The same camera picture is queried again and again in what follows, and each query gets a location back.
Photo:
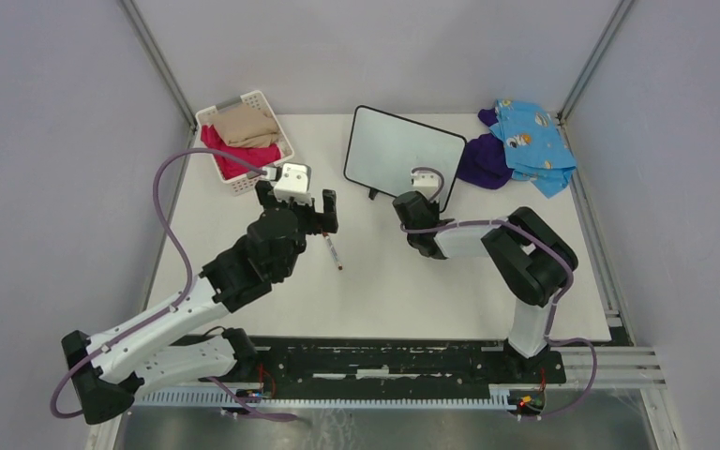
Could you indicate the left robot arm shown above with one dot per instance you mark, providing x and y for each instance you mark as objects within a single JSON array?
[{"x": 110, "y": 370}]

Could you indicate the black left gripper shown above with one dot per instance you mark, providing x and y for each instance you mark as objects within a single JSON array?
[{"x": 320, "y": 221}]

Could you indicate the red whiteboard marker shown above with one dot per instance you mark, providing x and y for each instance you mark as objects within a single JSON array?
[{"x": 332, "y": 250}]

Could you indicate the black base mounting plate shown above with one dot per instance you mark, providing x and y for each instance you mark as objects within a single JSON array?
[{"x": 389, "y": 369}]

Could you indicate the purple cloth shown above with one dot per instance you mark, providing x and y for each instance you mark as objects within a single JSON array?
[{"x": 483, "y": 163}]

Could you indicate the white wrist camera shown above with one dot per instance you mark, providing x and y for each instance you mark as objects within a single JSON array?
[
  {"x": 426, "y": 183},
  {"x": 292, "y": 185}
]

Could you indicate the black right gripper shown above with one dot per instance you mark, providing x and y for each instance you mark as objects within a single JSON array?
[{"x": 432, "y": 204}]

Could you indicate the blue patterned cloth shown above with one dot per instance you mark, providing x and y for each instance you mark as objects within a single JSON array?
[{"x": 534, "y": 148}]

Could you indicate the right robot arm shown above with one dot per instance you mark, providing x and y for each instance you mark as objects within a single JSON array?
[{"x": 536, "y": 265}]

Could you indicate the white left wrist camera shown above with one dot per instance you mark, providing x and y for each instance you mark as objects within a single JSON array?
[{"x": 292, "y": 185}]

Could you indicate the black framed whiteboard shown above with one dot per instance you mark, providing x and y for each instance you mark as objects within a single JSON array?
[{"x": 384, "y": 148}]

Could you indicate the beige folded cloth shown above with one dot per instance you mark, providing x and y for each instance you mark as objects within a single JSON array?
[{"x": 244, "y": 126}]

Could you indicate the white slotted cable duct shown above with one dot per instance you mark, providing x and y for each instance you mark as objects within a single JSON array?
[{"x": 213, "y": 396}]

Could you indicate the magenta cloth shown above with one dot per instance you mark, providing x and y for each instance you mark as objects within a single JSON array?
[{"x": 228, "y": 169}]

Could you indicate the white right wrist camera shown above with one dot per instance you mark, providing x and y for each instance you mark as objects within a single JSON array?
[{"x": 426, "y": 183}]

